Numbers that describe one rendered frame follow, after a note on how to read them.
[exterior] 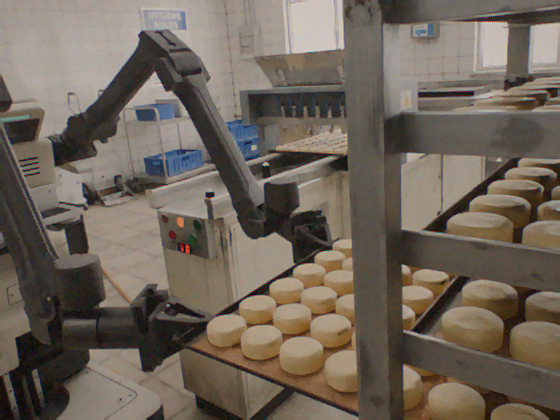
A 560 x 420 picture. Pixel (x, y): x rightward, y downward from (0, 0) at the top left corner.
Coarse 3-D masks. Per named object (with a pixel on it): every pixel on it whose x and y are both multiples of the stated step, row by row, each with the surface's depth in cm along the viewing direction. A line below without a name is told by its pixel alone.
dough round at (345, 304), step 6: (348, 294) 69; (342, 300) 67; (348, 300) 67; (336, 306) 66; (342, 306) 66; (348, 306) 66; (336, 312) 67; (342, 312) 65; (348, 312) 65; (348, 318) 65; (354, 318) 65
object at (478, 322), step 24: (480, 288) 49; (504, 288) 49; (528, 288) 51; (456, 312) 45; (480, 312) 45; (504, 312) 46; (528, 312) 45; (552, 312) 44; (456, 336) 42; (480, 336) 41; (504, 336) 44; (528, 336) 40; (552, 336) 40; (528, 360) 39; (552, 360) 38
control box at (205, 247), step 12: (168, 216) 168; (180, 216) 164; (192, 216) 160; (204, 216) 159; (168, 228) 170; (180, 228) 166; (192, 228) 162; (204, 228) 158; (168, 240) 172; (180, 240) 167; (204, 240) 160; (192, 252) 165; (204, 252) 161; (216, 252) 162
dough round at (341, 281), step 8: (336, 272) 76; (344, 272) 76; (352, 272) 76; (328, 280) 74; (336, 280) 73; (344, 280) 73; (352, 280) 73; (336, 288) 73; (344, 288) 72; (352, 288) 73
